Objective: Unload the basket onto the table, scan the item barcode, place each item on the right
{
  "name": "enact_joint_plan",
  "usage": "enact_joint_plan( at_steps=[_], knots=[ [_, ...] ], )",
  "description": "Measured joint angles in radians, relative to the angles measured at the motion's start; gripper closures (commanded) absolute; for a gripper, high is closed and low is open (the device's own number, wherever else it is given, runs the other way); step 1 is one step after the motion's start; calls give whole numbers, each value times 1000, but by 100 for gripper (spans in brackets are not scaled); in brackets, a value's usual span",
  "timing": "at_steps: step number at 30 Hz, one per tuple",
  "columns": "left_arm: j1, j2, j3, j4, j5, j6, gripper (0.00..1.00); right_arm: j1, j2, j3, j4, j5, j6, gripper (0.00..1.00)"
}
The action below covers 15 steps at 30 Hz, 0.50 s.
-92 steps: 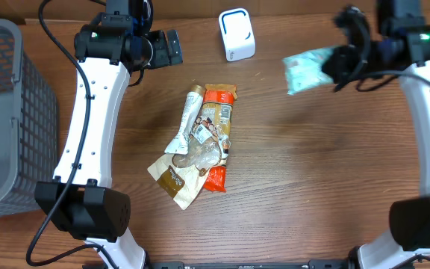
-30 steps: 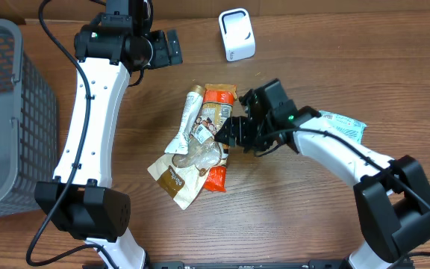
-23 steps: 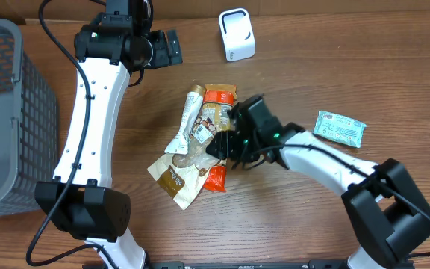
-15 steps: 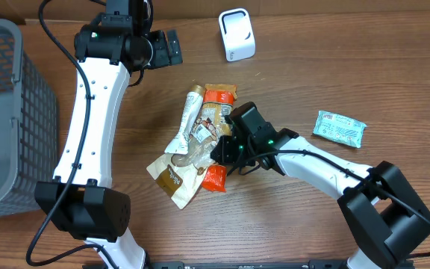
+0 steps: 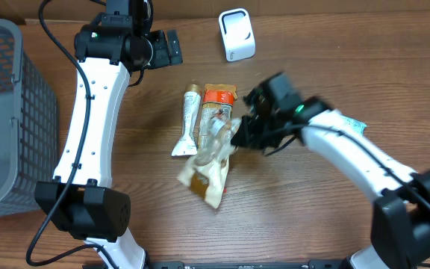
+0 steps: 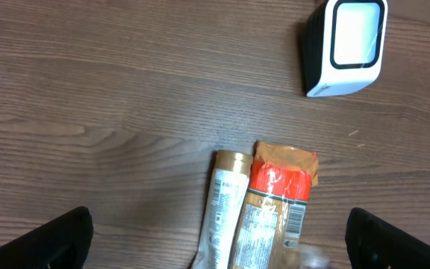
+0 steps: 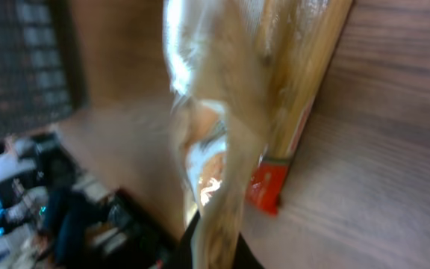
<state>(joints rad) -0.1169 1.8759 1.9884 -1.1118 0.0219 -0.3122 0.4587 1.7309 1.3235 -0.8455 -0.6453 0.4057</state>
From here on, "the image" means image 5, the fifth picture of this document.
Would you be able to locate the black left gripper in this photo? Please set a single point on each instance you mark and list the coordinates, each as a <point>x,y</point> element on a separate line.
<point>165,51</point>

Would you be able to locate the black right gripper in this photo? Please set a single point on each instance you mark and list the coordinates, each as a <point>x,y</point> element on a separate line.
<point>251,135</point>

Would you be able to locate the orange spaghetti pasta packet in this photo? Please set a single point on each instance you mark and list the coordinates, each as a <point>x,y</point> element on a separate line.
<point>218,100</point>

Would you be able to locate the beige brown snack pouch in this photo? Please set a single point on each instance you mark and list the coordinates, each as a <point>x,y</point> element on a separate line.
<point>206,172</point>

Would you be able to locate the white gold-capped tube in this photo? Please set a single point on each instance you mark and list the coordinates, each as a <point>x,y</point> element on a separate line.
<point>186,144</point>

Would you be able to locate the mint green wipes packet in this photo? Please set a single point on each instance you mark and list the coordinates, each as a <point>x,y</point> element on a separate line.
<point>356,125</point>

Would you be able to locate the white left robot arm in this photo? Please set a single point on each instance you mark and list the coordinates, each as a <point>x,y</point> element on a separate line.
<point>80,198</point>

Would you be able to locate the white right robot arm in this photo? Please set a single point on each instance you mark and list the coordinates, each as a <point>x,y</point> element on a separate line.
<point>400,196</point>

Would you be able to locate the white barcode scanner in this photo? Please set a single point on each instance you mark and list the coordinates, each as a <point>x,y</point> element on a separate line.
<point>237,34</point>

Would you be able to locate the grey plastic mesh basket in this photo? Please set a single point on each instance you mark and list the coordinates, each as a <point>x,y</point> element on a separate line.
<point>29,124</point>

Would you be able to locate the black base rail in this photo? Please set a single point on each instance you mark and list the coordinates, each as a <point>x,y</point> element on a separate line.
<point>312,264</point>

